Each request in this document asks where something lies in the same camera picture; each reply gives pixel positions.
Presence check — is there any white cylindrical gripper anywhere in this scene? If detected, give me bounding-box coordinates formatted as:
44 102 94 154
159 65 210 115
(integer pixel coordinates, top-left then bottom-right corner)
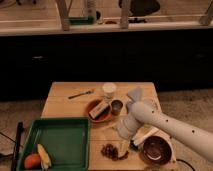
116 114 141 139

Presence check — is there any dark grape bunch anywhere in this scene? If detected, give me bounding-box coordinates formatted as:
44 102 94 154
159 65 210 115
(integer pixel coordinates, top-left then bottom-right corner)
101 143 129 161

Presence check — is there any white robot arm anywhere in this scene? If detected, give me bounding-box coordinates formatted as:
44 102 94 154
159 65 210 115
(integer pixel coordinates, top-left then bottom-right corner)
116 101 213 163

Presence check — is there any small metal cup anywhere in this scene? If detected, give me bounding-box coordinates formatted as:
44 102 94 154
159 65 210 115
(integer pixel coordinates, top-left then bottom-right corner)
111 100 123 116

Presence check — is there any grey cloth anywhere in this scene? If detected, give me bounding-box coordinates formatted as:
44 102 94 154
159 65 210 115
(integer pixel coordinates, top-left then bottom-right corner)
127 87 143 102

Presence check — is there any wooden block sponge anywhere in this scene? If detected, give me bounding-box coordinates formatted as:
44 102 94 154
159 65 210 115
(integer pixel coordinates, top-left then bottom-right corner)
88 101 110 119

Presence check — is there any dark brown bowl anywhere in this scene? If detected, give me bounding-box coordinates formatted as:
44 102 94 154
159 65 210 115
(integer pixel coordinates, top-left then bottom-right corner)
141 136 172 165

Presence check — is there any white cup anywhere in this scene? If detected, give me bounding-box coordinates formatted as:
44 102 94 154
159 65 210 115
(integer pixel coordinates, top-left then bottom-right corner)
102 82 117 99

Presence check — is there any metal fork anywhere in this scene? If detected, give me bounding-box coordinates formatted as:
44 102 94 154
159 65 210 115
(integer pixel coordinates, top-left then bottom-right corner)
68 90 94 99

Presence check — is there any green plastic tray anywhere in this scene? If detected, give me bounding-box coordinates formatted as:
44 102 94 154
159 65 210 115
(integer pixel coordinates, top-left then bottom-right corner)
17 117 90 171

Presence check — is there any yellow corn cob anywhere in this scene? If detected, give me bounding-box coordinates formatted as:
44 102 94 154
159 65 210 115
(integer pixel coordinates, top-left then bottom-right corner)
37 144 52 170

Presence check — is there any orange fruit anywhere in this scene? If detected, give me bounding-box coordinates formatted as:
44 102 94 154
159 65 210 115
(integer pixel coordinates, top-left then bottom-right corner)
24 153 41 170

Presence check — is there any black pole beside table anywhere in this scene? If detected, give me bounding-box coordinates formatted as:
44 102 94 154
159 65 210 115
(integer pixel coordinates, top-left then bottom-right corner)
10 122 24 171

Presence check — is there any white handled brush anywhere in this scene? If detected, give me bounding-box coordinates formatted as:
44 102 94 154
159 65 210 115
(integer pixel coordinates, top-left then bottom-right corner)
132 127 159 146

